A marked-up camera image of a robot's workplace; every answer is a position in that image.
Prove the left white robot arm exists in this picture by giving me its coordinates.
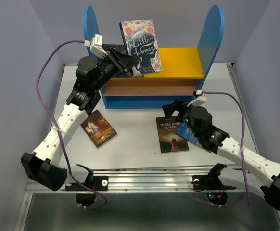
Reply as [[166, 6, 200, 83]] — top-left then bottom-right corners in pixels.
[[21, 48, 140, 191]]

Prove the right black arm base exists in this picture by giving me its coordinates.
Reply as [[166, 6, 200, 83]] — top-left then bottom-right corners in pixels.
[[190, 163, 236, 205]]

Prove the aluminium mounting rail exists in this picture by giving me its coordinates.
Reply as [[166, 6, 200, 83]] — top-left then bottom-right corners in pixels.
[[24, 164, 279, 194]]

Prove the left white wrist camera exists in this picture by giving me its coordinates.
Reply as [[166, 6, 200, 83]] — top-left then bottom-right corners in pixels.
[[84, 34, 108, 59]]

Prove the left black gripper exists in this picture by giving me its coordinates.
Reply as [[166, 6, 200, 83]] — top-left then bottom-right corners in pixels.
[[92, 46, 140, 91]]

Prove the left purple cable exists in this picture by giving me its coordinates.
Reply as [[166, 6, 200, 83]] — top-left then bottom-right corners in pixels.
[[36, 40, 107, 210]]

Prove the Animal Farm book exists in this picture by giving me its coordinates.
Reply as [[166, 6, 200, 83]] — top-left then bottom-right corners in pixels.
[[176, 123, 200, 145]]

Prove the A Tale of Two Cities book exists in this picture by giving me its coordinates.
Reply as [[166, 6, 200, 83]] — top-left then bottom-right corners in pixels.
[[102, 44, 132, 78]]

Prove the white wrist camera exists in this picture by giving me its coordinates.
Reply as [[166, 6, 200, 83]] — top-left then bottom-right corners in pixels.
[[84, 34, 108, 59], [187, 90, 207, 107]]

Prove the blue yellow wooden bookshelf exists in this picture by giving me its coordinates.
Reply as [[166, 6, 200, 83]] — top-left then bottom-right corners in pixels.
[[83, 4, 225, 109]]

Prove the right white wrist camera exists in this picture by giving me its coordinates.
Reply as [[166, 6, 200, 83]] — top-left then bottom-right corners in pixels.
[[187, 90, 207, 107]]

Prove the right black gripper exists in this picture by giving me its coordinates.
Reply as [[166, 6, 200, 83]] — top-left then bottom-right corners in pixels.
[[162, 98, 201, 138]]

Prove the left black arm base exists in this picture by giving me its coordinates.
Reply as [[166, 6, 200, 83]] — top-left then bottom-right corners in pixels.
[[65, 164, 109, 210]]

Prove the Three Days to See book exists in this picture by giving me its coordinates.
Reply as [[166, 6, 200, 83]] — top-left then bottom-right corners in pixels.
[[156, 116, 189, 153]]

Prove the brown book far left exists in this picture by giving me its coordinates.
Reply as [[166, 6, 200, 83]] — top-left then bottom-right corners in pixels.
[[81, 110, 117, 148]]

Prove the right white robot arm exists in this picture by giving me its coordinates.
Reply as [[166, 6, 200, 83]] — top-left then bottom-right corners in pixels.
[[162, 100, 280, 211]]

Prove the Little Women book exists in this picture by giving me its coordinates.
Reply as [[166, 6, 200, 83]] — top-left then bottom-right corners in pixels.
[[119, 19, 163, 76]]

